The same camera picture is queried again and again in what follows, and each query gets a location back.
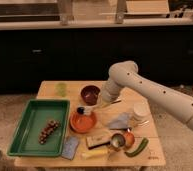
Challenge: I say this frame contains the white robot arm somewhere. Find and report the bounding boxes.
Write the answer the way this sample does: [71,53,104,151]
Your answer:
[97,61,193,131]

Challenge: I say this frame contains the dark maroon bowl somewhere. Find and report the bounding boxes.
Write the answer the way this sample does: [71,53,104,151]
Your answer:
[80,85,100,106]

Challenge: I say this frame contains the orange red bowl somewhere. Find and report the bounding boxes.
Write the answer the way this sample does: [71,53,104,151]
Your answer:
[70,107,97,134]

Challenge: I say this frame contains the wooden block brush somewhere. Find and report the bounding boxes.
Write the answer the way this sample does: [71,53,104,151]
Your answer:
[86,134,110,149]

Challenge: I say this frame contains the grey folded cloth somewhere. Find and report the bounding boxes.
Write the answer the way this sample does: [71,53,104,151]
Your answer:
[108,113,130,130]

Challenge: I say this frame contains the wooden table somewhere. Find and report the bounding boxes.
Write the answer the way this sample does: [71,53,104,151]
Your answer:
[15,81,166,169]

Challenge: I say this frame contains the metal measuring cup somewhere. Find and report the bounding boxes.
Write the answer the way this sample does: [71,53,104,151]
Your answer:
[110,133,126,148]

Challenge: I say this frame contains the white stacked cups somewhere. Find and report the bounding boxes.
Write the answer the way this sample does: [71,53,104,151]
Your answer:
[132,102,150,127]

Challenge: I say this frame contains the red tomato toy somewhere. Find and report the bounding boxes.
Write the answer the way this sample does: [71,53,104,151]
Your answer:
[123,132,135,148]

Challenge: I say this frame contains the light green cup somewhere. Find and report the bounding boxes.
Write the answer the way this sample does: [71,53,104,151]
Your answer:
[56,82,67,97]

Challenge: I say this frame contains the yellow corn toy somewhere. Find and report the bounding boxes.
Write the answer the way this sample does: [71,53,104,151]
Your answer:
[81,149,108,159]

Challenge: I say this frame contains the blue sponge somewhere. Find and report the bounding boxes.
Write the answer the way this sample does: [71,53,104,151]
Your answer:
[61,136,79,160]

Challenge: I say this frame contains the brown grape bunch toy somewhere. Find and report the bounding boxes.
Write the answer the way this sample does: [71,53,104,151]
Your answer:
[39,120,60,144]

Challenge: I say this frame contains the green plastic tray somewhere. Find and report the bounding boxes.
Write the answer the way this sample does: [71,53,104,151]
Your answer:
[7,99,70,157]

